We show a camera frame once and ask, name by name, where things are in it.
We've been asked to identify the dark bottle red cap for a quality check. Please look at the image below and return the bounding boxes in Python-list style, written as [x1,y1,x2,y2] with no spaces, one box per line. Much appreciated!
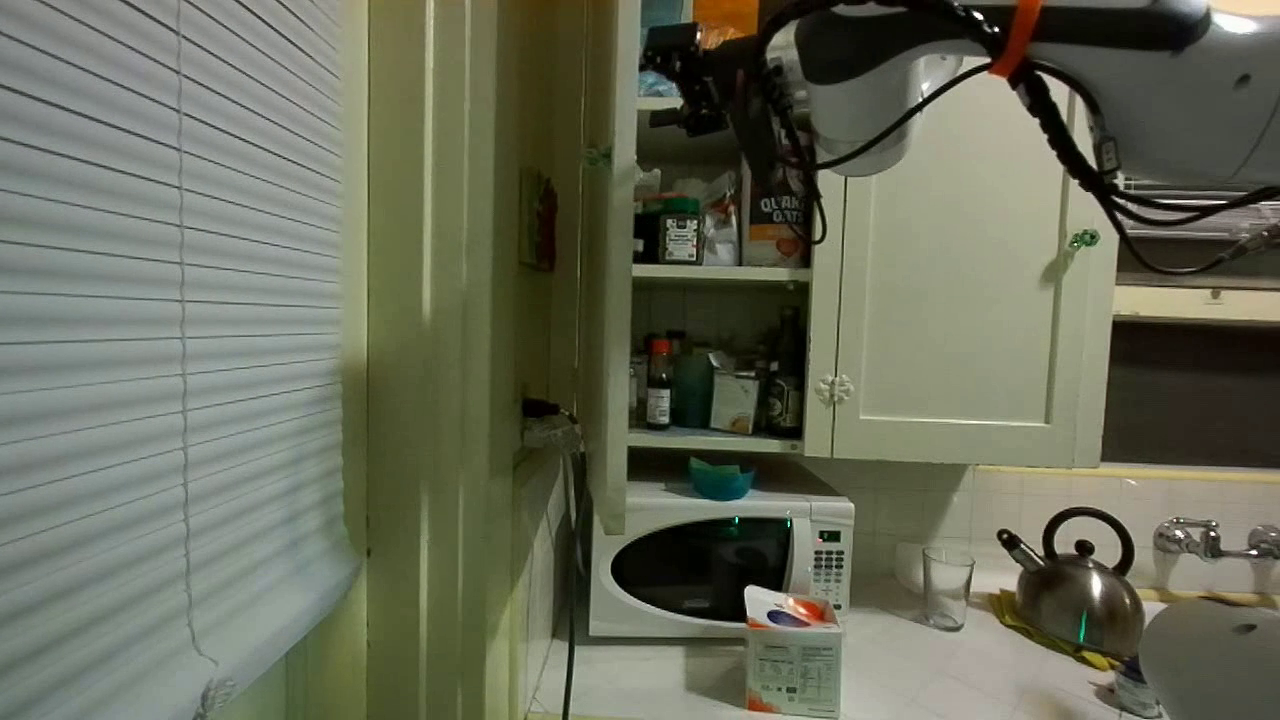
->
[641,330,679,431]

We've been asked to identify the green jar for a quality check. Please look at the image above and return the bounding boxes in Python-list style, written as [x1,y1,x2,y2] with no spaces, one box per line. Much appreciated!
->
[673,344,720,431]

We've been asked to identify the pale food package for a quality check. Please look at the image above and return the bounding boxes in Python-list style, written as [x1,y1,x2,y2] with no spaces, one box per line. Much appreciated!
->
[697,195,745,266]

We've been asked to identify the white upper cabinet doors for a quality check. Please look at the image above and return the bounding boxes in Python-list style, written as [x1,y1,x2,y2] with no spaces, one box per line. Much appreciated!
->
[626,0,1144,471]

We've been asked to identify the orange brown food box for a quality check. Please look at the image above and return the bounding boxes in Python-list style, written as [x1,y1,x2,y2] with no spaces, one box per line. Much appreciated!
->
[740,154,813,273]

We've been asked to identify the white wide window blind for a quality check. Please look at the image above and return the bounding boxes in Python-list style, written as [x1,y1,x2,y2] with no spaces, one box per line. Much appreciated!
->
[0,0,370,720]

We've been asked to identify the blue white small packet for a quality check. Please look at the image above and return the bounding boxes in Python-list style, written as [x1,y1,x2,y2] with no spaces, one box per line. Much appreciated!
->
[1098,654,1168,720]

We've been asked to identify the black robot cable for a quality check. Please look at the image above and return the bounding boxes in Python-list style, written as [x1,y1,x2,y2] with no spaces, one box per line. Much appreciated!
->
[757,0,1280,281]

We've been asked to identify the dark round jar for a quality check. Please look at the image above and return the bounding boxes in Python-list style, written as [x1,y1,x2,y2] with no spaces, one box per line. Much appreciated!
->
[757,356,809,443]

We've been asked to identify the yellow cloth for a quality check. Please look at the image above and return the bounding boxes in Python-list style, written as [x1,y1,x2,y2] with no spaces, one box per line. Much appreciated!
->
[980,592,1130,672]

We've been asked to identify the white small food box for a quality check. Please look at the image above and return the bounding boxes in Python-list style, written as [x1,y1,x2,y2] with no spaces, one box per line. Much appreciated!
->
[703,368,764,439]

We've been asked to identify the white flower door latch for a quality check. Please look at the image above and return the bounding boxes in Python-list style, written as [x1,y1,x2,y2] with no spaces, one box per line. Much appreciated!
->
[813,372,859,411]

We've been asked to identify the teal bowl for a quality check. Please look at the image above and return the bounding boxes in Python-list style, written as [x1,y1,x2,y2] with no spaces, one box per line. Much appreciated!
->
[684,451,759,505]

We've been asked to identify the cream cabinet door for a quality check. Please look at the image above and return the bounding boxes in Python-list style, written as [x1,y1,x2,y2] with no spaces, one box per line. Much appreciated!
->
[799,53,1125,471]
[582,0,646,538]

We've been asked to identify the white microwave oven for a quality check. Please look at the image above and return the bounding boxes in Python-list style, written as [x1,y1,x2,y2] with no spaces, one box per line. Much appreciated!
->
[587,480,859,644]

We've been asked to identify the wall outlet with plugs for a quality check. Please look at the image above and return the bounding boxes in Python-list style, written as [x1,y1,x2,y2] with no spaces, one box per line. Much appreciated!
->
[515,390,587,463]

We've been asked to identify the clear drinking glass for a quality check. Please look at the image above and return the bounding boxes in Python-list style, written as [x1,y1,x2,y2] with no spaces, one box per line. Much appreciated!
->
[919,548,980,636]

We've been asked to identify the steel kettle black handle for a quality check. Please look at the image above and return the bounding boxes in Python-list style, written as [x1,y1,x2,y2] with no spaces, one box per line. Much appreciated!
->
[995,505,1152,662]

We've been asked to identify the orange cable strap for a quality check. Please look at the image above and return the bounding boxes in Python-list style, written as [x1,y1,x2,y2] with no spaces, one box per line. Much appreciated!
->
[990,0,1048,81]

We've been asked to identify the chrome sink faucet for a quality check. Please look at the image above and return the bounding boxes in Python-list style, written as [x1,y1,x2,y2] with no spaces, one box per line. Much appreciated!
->
[1152,514,1280,567]

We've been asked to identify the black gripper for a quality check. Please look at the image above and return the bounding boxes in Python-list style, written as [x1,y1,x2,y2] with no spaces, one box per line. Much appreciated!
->
[635,15,777,138]

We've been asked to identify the jar with white label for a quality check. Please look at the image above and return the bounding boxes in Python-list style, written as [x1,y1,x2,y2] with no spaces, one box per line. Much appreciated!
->
[647,195,703,266]

